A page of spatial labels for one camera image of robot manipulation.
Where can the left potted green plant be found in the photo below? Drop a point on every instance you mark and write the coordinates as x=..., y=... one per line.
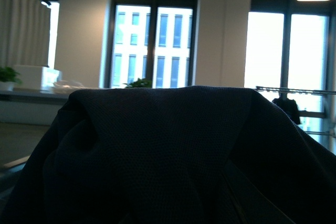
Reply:
x=9, y=78

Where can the middle potted green plant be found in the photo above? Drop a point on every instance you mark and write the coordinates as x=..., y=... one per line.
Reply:
x=139, y=83

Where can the dark shirt on rack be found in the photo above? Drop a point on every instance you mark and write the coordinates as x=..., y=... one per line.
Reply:
x=290, y=107

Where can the beige curtain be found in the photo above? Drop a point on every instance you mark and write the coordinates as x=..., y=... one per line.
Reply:
x=25, y=33

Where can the metal clothes rack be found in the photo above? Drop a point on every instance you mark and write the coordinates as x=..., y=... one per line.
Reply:
x=316, y=108

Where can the white box on counter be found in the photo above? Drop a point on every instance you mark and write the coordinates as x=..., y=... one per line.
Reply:
x=37, y=77

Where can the grey long counter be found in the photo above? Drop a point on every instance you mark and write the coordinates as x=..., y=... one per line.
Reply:
x=30, y=107

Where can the potted green plant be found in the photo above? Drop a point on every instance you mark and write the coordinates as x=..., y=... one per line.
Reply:
x=139, y=83
x=9, y=78

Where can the white plastic bag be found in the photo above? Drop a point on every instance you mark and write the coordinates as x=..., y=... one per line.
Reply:
x=68, y=84

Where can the dark navy knit garment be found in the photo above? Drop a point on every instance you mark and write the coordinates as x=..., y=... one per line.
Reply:
x=187, y=155

